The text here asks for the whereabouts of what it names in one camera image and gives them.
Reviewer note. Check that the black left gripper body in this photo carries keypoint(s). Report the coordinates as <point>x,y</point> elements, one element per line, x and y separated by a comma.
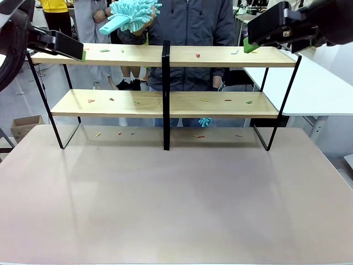
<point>13,13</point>

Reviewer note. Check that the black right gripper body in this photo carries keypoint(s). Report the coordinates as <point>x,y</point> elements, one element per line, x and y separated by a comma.
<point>336,22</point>

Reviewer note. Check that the small teal chenille duster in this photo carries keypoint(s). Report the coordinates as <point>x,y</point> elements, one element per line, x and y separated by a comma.
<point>205,122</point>

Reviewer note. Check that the person's left forearm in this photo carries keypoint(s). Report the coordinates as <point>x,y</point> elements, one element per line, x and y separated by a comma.
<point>218,80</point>

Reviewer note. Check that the person's right hand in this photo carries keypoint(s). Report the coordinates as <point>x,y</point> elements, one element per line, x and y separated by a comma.
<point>148,24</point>

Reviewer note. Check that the cluttered background desk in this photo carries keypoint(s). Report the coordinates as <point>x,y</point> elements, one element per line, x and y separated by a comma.
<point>242,19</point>

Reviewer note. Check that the person in grey clothes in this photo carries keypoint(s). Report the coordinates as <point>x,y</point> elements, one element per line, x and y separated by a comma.
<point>88,25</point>

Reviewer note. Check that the person in yellow top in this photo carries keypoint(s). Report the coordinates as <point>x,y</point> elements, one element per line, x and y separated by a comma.
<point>55,7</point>

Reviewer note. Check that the wooden shelf board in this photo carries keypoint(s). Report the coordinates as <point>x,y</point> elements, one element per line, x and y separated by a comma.
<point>110,55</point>
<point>110,105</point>

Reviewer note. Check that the small white table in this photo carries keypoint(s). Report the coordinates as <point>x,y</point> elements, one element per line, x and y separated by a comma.
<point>2,59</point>

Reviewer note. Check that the large white table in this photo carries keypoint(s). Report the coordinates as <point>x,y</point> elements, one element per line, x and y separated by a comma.
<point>317,91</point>

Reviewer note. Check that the person in grey jacket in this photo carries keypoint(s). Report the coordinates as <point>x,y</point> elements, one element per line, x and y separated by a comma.
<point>193,25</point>

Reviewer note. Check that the cardboard box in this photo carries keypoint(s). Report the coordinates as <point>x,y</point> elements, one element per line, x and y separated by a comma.
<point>24,128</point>

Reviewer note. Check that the two-tier wooden shelf rack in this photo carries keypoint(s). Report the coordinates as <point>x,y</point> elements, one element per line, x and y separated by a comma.
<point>166,110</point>

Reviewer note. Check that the white furniture edge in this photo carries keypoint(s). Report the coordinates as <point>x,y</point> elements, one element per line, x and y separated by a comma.
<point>349,161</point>

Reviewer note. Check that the black metal chair frame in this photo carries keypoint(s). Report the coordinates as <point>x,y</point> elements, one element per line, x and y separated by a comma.
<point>8,140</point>

